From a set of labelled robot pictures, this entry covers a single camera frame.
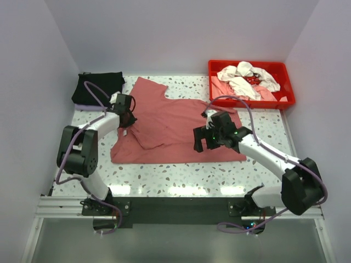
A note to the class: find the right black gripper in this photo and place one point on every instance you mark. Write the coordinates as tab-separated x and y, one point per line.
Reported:
200	133

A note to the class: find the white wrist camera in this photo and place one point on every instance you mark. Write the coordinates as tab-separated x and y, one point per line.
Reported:
209	122
113	98

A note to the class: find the white t shirt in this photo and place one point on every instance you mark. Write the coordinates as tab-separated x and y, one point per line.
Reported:
253	75

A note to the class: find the red plastic bin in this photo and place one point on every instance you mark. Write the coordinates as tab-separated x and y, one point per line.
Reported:
285	97

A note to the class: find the folded lavender t shirt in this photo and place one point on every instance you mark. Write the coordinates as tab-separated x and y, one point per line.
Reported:
80	107

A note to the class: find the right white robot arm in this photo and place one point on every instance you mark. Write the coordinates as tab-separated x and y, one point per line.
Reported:
301	183

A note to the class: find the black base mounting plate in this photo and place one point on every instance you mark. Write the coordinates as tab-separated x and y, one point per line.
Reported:
172	211

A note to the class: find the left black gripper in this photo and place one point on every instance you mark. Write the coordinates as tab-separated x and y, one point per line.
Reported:
131	121

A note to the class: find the light pink t shirt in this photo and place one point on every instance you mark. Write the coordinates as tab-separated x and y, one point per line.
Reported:
242	89

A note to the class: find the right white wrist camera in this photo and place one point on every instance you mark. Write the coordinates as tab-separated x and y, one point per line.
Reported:
209	122

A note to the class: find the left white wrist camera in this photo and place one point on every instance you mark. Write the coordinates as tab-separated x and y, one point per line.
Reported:
113	98

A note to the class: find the dusty pink t shirt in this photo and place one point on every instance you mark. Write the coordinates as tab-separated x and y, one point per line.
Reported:
163	132

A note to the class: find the folded black t shirt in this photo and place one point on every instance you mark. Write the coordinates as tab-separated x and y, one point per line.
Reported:
102	85

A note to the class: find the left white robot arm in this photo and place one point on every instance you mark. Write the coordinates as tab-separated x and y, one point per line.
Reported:
77	157

